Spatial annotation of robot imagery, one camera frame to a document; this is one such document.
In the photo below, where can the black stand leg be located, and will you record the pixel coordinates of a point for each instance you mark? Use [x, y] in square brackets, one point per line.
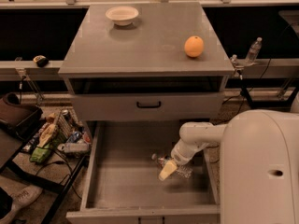
[279, 103]

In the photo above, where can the black table frame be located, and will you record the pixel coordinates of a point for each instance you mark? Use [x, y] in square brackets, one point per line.
[10, 148]

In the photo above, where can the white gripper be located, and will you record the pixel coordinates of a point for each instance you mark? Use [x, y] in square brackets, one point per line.
[179, 157]

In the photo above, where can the open grey middle drawer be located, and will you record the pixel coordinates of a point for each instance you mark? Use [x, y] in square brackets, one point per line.
[122, 184]

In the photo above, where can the orange fruit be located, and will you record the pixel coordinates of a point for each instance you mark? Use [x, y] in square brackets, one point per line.
[194, 46]

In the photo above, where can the white paper bowl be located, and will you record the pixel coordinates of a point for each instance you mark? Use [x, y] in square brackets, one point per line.
[122, 16]

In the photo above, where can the small background water bottle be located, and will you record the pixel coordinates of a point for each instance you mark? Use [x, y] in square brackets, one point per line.
[253, 51]

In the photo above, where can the clear plastic water bottle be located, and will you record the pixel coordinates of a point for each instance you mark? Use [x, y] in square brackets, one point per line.
[181, 170]

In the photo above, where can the closed grey top drawer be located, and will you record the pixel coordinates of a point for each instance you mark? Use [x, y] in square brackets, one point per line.
[134, 107]

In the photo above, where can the wire basket of snacks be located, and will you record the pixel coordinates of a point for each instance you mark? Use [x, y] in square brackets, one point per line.
[66, 135]

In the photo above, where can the brown bag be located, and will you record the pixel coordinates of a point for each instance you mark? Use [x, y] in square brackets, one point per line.
[16, 119]

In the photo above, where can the white shoe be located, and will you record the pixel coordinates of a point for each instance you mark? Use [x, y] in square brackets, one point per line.
[10, 205]

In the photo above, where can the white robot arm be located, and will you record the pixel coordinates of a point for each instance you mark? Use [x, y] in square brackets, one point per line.
[259, 164]

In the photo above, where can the black yellow tape measure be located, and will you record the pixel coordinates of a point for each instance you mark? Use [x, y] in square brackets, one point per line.
[41, 61]

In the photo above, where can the green snack bag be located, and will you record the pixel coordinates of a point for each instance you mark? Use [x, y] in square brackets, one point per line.
[40, 154]

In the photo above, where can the grey drawer cabinet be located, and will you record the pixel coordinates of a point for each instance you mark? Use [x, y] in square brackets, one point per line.
[146, 56]

